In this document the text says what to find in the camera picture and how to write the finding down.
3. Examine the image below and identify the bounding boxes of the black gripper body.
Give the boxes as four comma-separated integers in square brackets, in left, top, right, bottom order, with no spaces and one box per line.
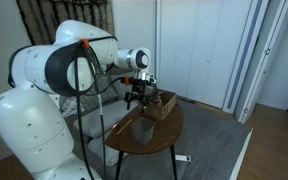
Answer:
[131,78,149,98]

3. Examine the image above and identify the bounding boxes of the yellow pencil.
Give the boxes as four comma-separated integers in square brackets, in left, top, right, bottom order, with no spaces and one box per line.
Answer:
[116,119,133,136]

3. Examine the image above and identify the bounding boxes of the clear plastic cup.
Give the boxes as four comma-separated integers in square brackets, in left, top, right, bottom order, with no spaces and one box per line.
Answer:
[131,116,156,146]

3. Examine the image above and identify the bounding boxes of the cardboard stationery box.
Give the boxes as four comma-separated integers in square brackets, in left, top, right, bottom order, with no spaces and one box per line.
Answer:
[143,90,178,121]

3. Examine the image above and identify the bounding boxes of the checkered cushion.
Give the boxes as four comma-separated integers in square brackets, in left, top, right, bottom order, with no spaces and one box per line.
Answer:
[79,68,133,112]

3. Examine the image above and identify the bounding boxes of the grey pillow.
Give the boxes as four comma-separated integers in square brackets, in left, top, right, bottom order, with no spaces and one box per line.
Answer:
[73,99,139,140]

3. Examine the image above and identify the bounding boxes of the round wooden side table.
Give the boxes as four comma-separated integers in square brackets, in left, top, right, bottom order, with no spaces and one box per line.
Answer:
[104,99,185,180]

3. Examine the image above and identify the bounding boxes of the crumpled white cloth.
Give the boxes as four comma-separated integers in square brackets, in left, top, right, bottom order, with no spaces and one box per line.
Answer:
[59,95,86,118]

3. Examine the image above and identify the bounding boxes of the white pillow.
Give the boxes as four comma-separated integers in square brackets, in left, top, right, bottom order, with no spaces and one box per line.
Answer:
[87,129,129,168]

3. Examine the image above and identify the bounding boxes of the white power strip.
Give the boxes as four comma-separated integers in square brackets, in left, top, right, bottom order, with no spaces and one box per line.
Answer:
[174,154,193,164]

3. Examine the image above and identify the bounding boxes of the white wardrobe doors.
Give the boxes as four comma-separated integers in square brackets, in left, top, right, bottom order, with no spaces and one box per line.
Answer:
[155,0,254,110]

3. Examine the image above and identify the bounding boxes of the grey floor rug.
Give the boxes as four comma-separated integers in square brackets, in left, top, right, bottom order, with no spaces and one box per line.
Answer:
[117,98,254,180]

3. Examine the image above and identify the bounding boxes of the white door with blue stripe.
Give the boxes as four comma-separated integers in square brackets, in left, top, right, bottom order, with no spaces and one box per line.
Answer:
[221,0,271,115]

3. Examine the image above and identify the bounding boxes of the orange cable clip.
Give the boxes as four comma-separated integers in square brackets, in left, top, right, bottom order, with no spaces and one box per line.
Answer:
[122,76,134,86]
[78,38,91,49]

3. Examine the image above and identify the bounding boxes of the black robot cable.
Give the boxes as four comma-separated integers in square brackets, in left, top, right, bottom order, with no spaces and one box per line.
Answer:
[73,35,167,180]

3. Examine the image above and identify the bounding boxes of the brown striped wall hanging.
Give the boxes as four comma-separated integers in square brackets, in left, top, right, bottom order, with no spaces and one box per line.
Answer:
[16,0,117,46]

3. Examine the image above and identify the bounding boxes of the white door with round handle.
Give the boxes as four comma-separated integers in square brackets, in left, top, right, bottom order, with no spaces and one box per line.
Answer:
[235,0,288,125]

